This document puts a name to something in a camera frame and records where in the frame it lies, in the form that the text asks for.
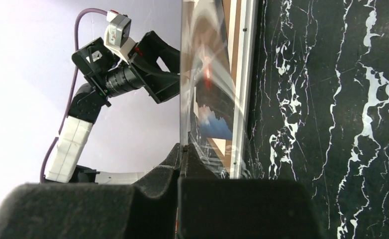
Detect white picture frame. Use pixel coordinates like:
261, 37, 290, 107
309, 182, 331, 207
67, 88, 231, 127
228, 0, 258, 179

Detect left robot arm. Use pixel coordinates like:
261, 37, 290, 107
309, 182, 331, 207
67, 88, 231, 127
41, 31, 181, 183

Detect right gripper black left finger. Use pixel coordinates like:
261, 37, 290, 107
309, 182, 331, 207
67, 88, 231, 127
0, 144, 181, 239

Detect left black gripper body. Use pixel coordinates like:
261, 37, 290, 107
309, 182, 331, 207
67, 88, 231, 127
72, 31, 180, 104

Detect clear glass sheet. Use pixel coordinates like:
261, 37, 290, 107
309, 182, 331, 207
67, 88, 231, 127
180, 0, 258, 179

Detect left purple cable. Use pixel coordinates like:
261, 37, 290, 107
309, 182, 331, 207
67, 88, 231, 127
39, 8, 109, 184

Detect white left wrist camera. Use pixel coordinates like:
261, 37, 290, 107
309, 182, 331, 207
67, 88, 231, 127
104, 10, 136, 63

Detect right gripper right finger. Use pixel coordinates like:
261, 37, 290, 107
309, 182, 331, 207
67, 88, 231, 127
178, 144, 323, 239

